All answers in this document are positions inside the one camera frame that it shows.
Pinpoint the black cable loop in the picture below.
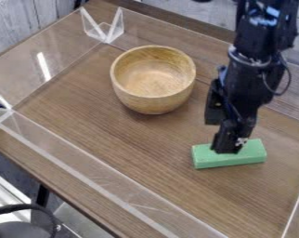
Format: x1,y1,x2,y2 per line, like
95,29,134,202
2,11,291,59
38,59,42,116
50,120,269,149
0,203,58,238

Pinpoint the clear acrylic corner bracket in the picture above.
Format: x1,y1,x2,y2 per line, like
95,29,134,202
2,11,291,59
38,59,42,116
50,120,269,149
78,7,125,44

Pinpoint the brown wooden bowl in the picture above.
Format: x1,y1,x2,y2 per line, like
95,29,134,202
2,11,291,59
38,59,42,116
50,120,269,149
110,45,197,114

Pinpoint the black table leg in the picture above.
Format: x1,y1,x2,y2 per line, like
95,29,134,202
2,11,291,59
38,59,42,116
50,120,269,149
35,185,50,207

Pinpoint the green rectangular block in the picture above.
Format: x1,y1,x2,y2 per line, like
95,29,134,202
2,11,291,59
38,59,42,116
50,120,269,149
190,139,267,169

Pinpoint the clear acrylic front barrier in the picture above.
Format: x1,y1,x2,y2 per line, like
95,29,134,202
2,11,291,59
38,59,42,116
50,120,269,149
0,95,226,238

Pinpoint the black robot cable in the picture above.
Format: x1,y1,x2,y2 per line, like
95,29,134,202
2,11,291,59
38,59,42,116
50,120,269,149
259,52,291,97

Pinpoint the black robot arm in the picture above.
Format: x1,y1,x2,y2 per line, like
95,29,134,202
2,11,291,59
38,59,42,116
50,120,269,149
203,0,299,153

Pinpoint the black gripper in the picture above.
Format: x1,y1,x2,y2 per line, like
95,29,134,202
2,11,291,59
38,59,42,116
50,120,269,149
203,46,286,153

